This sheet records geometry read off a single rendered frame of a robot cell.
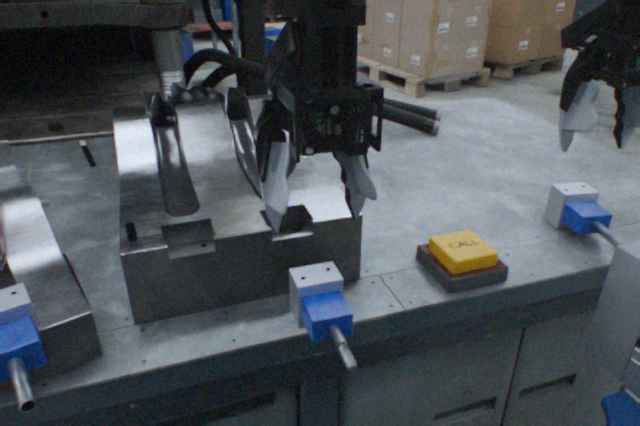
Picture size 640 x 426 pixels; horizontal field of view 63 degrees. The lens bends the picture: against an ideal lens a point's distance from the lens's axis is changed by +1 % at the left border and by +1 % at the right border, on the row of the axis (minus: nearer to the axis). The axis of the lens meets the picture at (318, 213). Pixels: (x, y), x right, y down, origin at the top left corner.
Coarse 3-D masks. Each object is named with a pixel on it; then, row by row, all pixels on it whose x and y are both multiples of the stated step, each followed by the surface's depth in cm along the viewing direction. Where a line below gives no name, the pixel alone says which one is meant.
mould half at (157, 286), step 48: (144, 144) 73; (192, 144) 74; (144, 192) 65; (240, 192) 64; (336, 192) 63; (144, 240) 53; (240, 240) 55; (288, 240) 57; (336, 240) 59; (144, 288) 54; (192, 288) 56; (240, 288) 58; (288, 288) 60
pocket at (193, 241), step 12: (168, 228) 57; (180, 228) 57; (192, 228) 57; (204, 228) 58; (168, 240) 57; (180, 240) 58; (192, 240) 58; (204, 240) 59; (180, 252) 56; (192, 252) 54; (204, 252) 54
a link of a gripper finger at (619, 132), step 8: (624, 88) 65; (632, 88) 65; (616, 96) 66; (624, 96) 66; (632, 96) 66; (624, 104) 66; (632, 104) 66; (616, 112) 68; (624, 112) 67; (632, 112) 66; (616, 120) 68; (624, 120) 67; (632, 120) 67; (616, 128) 69; (624, 128) 68; (632, 128) 68; (616, 136) 69; (624, 136) 68; (624, 144) 69
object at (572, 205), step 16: (560, 192) 72; (576, 192) 72; (592, 192) 72; (560, 208) 72; (576, 208) 70; (592, 208) 70; (560, 224) 73; (576, 224) 70; (592, 224) 69; (608, 224) 69; (608, 240) 66
